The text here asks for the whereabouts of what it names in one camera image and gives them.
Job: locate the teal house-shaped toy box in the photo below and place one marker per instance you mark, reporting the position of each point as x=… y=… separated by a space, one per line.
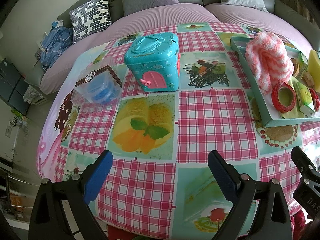
x=154 y=60

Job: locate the red pink yarn scrunchie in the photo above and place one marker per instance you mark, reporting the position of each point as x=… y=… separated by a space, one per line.
x=315 y=99

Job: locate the pink satin scrunchie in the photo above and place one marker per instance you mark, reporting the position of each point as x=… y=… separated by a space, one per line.
x=308 y=79

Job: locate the red tape roll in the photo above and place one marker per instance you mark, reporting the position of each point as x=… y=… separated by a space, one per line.
x=283 y=97

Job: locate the clear box with blue item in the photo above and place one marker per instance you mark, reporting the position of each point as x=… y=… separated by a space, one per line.
x=98 y=88

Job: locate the checkered picture tablecloth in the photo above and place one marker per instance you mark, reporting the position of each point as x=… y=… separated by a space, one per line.
x=160 y=185

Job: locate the green tissue pack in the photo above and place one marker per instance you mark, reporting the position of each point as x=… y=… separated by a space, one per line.
x=304 y=99
x=303 y=65

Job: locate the pink white fluffy towel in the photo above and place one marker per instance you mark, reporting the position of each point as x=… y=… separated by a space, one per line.
x=267 y=58

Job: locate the blue clothes pile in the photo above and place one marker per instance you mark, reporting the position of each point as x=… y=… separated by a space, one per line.
x=55 y=44

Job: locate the round orange tin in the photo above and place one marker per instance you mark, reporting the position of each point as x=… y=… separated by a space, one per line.
x=296 y=67

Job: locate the grey sofa with pink seat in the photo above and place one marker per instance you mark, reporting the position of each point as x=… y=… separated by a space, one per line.
x=278 y=17

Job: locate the black white patterned cushion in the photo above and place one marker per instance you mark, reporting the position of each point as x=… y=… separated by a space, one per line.
x=90 y=18

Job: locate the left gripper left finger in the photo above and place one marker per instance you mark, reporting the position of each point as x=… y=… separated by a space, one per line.
x=48 y=219

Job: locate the yellow green sponge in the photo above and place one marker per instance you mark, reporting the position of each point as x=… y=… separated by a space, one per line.
x=314 y=69

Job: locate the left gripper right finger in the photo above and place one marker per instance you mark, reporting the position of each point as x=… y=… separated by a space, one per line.
x=272 y=218

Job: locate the patterned curtain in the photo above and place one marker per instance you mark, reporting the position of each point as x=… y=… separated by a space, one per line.
x=299 y=7

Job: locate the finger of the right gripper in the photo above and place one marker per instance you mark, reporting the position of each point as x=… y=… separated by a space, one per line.
x=306 y=168

